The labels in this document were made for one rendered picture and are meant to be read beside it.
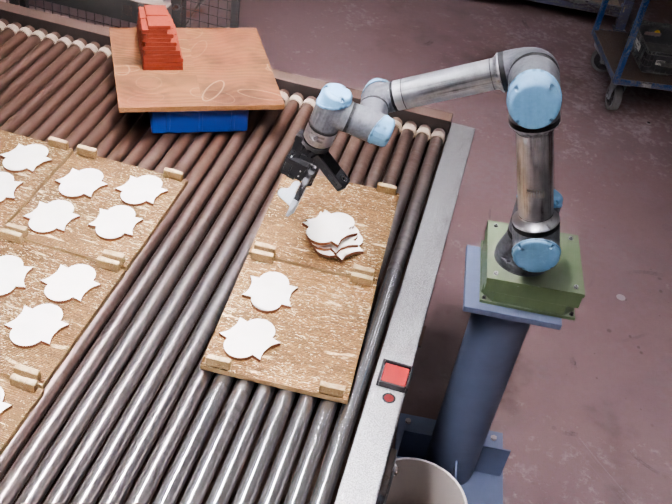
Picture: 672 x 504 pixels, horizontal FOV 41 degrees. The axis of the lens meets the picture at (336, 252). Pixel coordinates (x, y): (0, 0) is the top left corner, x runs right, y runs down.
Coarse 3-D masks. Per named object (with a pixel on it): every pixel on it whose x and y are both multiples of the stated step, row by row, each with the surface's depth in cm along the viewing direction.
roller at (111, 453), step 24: (312, 96) 304; (288, 144) 281; (264, 192) 261; (240, 216) 251; (240, 240) 245; (216, 264) 234; (192, 312) 220; (168, 336) 213; (168, 360) 207; (144, 384) 201; (144, 408) 197; (120, 432) 190; (120, 456) 188; (96, 480) 180
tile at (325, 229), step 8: (320, 216) 243; (328, 216) 244; (336, 216) 244; (344, 216) 245; (304, 224) 240; (312, 224) 240; (320, 224) 241; (328, 224) 241; (336, 224) 242; (344, 224) 242; (312, 232) 238; (320, 232) 238; (328, 232) 239; (336, 232) 239; (344, 232) 239; (352, 232) 240; (312, 240) 235; (320, 240) 236; (328, 240) 236; (336, 240) 236
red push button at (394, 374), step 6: (390, 366) 213; (396, 366) 213; (384, 372) 211; (390, 372) 212; (396, 372) 212; (402, 372) 212; (408, 372) 212; (384, 378) 210; (390, 378) 210; (396, 378) 210; (402, 378) 211; (402, 384) 209
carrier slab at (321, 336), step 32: (320, 288) 230; (352, 288) 231; (224, 320) 217; (288, 320) 219; (320, 320) 221; (352, 320) 222; (224, 352) 209; (288, 352) 211; (320, 352) 213; (352, 352) 214; (288, 384) 204
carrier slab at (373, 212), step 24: (312, 192) 260; (336, 192) 262; (360, 192) 264; (288, 216) 250; (312, 216) 252; (360, 216) 255; (384, 216) 256; (264, 240) 241; (288, 240) 243; (384, 240) 248; (312, 264) 236; (336, 264) 238; (360, 264) 239
